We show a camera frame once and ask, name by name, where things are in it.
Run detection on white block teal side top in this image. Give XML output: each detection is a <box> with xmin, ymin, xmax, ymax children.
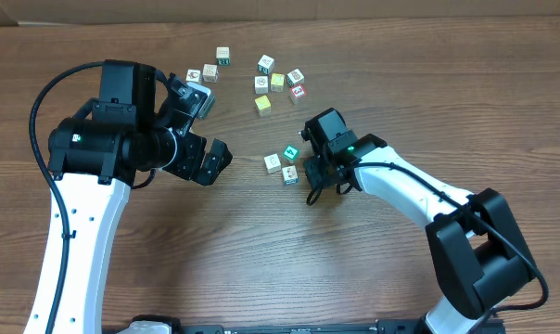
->
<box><xmin>257</xmin><ymin>55</ymin><xmax>275</xmax><ymax>75</ymax></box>

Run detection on white block brown drawing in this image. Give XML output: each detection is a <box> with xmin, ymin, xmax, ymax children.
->
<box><xmin>254</xmin><ymin>75</ymin><xmax>269</xmax><ymax>95</ymax></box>

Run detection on white block snail picture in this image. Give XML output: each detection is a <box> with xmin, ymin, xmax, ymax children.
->
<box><xmin>264</xmin><ymin>154</ymin><xmax>282</xmax><ymax>173</ymax></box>

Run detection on white block green 21 side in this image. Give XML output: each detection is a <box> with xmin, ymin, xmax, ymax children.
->
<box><xmin>216</xmin><ymin>46</ymin><xmax>231</xmax><ymax>66</ymax></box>

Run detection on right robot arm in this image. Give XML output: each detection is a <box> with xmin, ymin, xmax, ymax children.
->
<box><xmin>300</xmin><ymin>109</ymin><xmax>542</xmax><ymax>333</ymax></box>

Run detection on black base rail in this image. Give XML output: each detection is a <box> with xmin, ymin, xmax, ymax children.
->
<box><xmin>101</xmin><ymin>315</ymin><xmax>507</xmax><ymax>334</ymax></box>

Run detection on red framed number block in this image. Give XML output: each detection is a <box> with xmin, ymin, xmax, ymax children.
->
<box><xmin>289</xmin><ymin>84</ymin><xmax>307</xmax><ymax>105</ymax></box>

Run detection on white block yellow sides bird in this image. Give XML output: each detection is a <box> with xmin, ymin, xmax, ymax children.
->
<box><xmin>185</xmin><ymin>69</ymin><xmax>202</xmax><ymax>84</ymax></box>

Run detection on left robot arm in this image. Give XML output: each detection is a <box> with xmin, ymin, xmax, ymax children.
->
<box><xmin>25</xmin><ymin>60</ymin><xmax>232</xmax><ymax>333</ymax></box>

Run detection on white block beside bird block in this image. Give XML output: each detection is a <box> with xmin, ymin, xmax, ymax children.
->
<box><xmin>202</xmin><ymin>64</ymin><xmax>219</xmax><ymax>83</ymax></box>

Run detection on yellow top block lower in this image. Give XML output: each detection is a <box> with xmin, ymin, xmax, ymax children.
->
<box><xmin>254</xmin><ymin>96</ymin><xmax>272</xmax><ymax>116</ymax></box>

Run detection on white block dark green side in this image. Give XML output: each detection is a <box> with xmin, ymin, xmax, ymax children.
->
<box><xmin>286</xmin><ymin>69</ymin><xmax>305</xmax><ymax>87</ymax></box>

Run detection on yellow top block upper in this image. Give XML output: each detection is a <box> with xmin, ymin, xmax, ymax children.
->
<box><xmin>270</xmin><ymin>73</ymin><xmax>285</xmax><ymax>92</ymax></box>

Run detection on white block blue side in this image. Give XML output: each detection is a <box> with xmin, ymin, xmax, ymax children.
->
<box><xmin>282</xmin><ymin>165</ymin><xmax>299</xmax><ymax>186</ymax></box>

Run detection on green block number four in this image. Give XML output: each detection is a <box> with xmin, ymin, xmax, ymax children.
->
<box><xmin>283</xmin><ymin>145</ymin><xmax>299</xmax><ymax>163</ymax></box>

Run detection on cardboard wall panel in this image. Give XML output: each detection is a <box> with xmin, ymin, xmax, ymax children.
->
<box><xmin>0</xmin><ymin>0</ymin><xmax>560</xmax><ymax>26</ymax></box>

